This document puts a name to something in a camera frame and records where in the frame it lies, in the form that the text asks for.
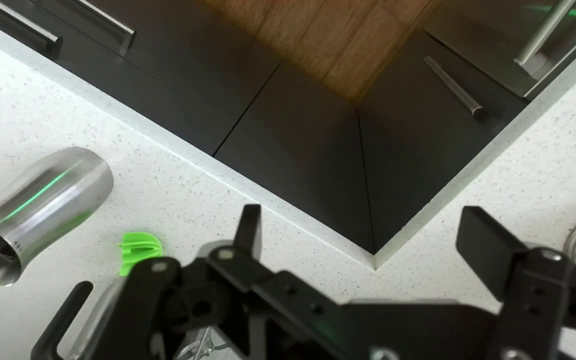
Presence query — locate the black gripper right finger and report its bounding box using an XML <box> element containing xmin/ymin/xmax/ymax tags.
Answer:
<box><xmin>455</xmin><ymin>205</ymin><xmax>525</xmax><ymax>299</ymax></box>

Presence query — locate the small green plastic object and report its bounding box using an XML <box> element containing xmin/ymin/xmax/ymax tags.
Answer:
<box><xmin>117</xmin><ymin>231</ymin><xmax>164</xmax><ymax>276</ymax></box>

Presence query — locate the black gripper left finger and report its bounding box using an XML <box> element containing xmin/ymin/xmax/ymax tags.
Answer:
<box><xmin>233</xmin><ymin>204</ymin><xmax>262</xmax><ymax>258</ymax></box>

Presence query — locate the metallic steel cup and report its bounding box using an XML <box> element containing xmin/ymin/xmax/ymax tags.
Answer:
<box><xmin>0</xmin><ymin>147</ymin><xmax>113</xmax><ymax>285</ymax></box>

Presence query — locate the steel cabinet handle bar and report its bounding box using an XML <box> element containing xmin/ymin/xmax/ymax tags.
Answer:
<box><xmin>424</xmin><ymin>56</ymin><xmax>484</xmax><ymax>117</ymax></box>

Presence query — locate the dark cabinet door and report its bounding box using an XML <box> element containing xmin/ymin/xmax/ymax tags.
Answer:
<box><xmin>215</xmin><ymin>66</ymin><xmax>377</xmax><ymax>251</ymax></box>

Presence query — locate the steel drawer handle bar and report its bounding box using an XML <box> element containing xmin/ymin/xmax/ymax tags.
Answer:
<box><xmin>78</xmin><ymin>0</ymin><xmax>136</xmax><ymax>38</ymax></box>

